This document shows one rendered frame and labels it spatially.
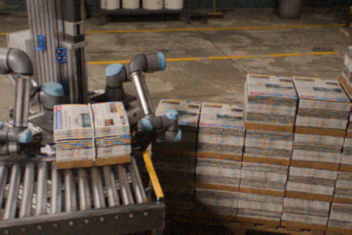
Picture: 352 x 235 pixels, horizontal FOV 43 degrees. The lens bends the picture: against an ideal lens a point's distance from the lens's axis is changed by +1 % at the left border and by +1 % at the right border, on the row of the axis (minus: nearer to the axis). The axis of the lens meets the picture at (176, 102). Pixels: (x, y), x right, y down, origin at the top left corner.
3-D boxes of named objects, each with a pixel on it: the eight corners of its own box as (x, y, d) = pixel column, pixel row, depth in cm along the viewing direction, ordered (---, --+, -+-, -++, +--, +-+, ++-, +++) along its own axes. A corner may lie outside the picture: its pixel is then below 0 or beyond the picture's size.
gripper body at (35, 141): (41, 141, 237) (16, 143, 234) (42, 155, 240) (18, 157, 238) (41, 134, 244) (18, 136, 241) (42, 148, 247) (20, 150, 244)
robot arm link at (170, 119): (163, 116, 247) (162, 134, 252) (181, 113, 251) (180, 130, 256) (157, 111, 253) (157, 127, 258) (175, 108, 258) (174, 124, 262)
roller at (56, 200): (61, 167, 237) (60, 158, 235) (62, 222, 196) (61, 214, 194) (52, 167, 236) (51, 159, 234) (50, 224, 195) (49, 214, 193)
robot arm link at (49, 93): (60, 109, 263) (58, 89, 258) (38, 108, 265) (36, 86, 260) (67, 101, 274) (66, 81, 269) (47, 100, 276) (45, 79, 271)
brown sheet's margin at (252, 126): (242, 104, 302) (243, 97, 300) (285, 107, 299) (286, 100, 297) (243, 128, 267) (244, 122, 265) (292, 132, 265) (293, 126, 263)
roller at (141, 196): (133, 159, 246) (133, 152, 244) (149, 211, 205) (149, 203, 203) (125, 160, 245) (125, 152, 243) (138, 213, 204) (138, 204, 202)
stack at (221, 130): (158, 196, 342) (160, 97, 308) (313, 213, 330) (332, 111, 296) (148, 229, 306) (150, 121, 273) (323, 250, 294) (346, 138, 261)
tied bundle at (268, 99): (241, 104, 302) (245, 72, 293) (285, 108, 300) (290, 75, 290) (243, 129, 268) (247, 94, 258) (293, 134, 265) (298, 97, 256)
